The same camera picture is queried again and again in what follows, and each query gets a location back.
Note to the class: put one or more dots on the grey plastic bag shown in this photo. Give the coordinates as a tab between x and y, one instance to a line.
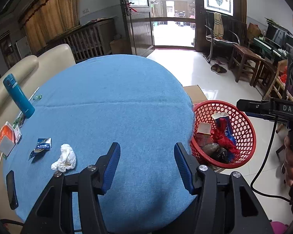
213	151

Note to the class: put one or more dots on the green candy wrapper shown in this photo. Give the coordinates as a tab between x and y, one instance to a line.
19	121
37	97

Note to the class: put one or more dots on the magenta clothing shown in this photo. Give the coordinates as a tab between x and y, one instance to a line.
279	227

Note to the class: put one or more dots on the red plastic bag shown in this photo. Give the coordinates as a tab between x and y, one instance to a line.
222	140

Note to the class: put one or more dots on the black monitor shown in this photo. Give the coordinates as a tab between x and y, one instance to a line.
274	35

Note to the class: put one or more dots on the wooden door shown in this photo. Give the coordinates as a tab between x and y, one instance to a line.
139	29

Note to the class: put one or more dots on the thin white stick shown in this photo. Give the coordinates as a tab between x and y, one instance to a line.
34	94

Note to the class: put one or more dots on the orange white carton box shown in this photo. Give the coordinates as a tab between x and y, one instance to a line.
6	139

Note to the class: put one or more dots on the small white packet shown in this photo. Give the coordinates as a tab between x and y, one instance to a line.
17	135

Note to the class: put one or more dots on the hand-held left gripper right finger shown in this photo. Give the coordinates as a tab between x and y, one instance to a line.
183	168

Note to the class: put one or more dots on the white framed panel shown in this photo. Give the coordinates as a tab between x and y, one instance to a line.
24	47

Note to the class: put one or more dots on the flat cardboard box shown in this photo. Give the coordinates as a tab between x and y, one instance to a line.
194	92

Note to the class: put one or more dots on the small cardboard box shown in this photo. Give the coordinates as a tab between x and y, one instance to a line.
204	128

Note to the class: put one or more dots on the tan curtain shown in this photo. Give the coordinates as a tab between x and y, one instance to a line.
51	12

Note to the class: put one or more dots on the blue foil wrapper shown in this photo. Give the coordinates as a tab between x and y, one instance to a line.
42	145

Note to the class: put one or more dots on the wooden slatted cabinet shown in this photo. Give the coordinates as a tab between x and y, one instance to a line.
88	41

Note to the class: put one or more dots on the striped towel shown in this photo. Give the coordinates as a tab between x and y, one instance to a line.
218	24

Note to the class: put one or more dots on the blue plastic bag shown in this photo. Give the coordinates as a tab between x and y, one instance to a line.
230	136

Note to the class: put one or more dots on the dark wooden stool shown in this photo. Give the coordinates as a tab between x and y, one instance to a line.
244	51
266	70

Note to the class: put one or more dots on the person's right hand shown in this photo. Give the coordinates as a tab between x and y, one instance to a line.
288	156

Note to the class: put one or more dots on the blue tablecloth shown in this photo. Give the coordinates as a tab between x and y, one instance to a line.
112	90

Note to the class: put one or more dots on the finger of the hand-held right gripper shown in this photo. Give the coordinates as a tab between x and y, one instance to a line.
257	114
251	104

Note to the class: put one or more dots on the black phone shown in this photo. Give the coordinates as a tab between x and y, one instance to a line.
11	190

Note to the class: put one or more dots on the metal frame chair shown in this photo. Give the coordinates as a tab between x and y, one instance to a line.
211	41

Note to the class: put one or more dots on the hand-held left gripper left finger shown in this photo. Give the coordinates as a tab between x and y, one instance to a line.
111	168

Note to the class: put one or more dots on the crumpled white tissue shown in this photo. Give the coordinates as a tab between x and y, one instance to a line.
66	156

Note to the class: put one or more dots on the teal bottle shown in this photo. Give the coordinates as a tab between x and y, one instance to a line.
18	95

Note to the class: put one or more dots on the cream leather sofa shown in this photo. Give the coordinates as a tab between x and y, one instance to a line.
51	58

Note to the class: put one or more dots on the brown cardboard box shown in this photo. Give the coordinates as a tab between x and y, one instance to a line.
119	46

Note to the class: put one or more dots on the red plastic basket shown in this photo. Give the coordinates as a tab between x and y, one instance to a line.
217	101

